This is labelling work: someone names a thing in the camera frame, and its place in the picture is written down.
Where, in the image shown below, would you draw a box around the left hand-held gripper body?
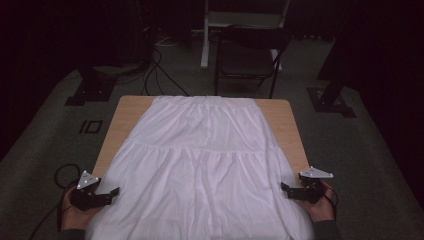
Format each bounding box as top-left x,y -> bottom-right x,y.
69,170 -> 101,212

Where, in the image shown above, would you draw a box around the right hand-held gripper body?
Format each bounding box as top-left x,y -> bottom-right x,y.
298,165 -> 334,204

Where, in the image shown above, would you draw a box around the white skirt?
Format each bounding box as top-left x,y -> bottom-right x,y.
84,95 -> 316,240

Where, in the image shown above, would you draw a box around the person's right hand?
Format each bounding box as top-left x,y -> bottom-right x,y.
299,180 -> 337,224

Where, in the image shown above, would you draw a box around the black stand with square base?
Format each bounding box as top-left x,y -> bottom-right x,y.
306,0 -> 357,118

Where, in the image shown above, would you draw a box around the black stand with flat base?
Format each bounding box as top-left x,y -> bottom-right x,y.
64,64 -> 118,107

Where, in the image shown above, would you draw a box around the black folding chair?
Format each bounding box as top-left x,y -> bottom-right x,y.
213,24 -> 293,99

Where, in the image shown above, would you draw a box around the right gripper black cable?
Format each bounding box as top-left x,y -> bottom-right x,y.
323,184 -> 338,223

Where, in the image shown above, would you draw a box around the black looped floor cable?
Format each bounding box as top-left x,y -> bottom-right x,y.
28,163 -> 83,240

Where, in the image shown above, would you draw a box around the black floor cables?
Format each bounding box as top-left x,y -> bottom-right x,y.
141,46 -> 191,98

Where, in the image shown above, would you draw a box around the white metal frame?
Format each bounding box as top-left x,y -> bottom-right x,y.
199,0 -> 291,71

